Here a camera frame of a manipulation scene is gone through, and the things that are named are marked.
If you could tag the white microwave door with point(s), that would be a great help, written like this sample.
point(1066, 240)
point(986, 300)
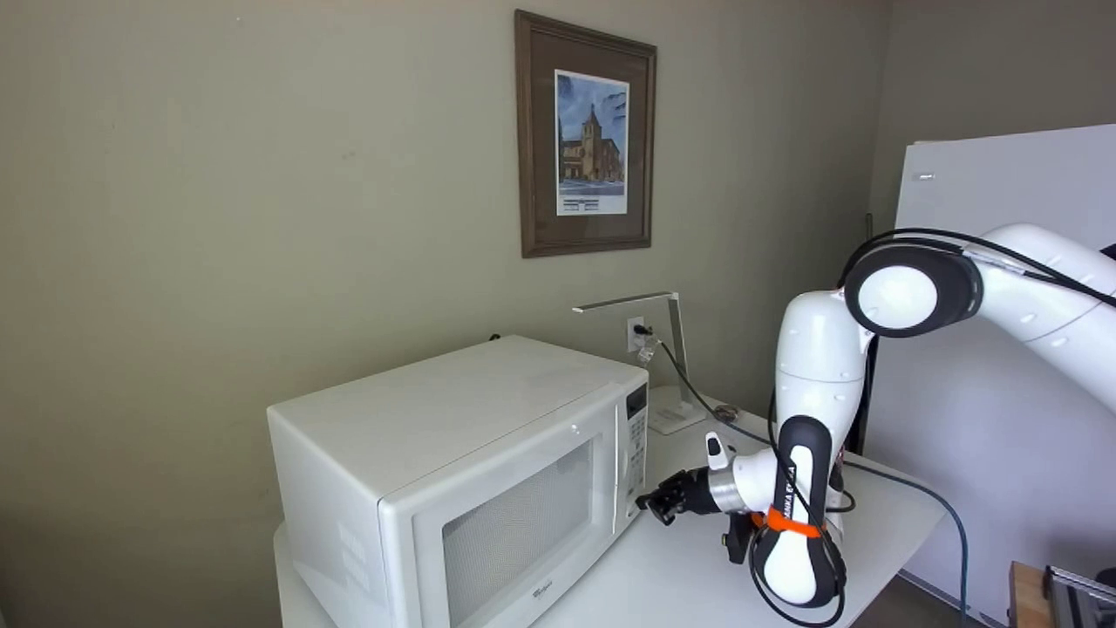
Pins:
point(509, 537)

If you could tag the light wooden board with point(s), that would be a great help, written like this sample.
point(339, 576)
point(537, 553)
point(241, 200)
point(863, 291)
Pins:
point(1026, 598)

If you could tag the white desk lamp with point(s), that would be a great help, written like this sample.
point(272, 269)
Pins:
point(677, 352)

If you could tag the large white panel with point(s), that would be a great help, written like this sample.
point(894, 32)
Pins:
point(1000, 161)

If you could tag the grey metal bracket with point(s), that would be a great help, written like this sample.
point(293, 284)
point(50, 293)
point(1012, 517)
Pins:
point(1081, 580)

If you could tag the white wall outlet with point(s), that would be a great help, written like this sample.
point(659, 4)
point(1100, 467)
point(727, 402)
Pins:
point(641, 336)

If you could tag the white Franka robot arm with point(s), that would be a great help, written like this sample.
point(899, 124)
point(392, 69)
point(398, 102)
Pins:
point(813, 362)

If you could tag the brown framed picture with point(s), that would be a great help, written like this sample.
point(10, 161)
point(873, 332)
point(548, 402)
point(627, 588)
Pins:
point(588, 221)

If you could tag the white microwave oven body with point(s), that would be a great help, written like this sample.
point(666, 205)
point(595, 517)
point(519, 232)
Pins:
point(441, 402)

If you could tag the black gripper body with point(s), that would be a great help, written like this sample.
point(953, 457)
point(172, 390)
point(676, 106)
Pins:
point(698, 492)

